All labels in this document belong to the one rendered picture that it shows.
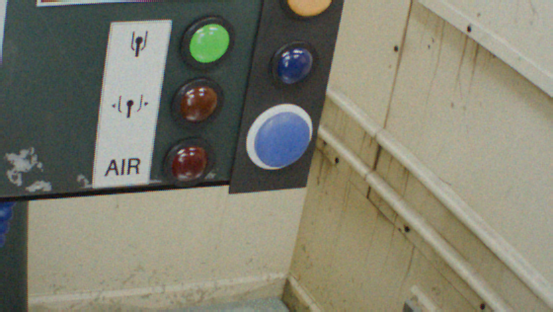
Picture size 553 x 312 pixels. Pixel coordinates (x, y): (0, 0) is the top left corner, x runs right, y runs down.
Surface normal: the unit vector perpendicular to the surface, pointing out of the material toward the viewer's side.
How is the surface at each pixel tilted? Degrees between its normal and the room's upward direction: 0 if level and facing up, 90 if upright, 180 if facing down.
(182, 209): 90
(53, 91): 90
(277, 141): 89
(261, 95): 90
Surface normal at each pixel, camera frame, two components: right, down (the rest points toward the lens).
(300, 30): 0.44, 0.47
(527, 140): -0.89, 0.06
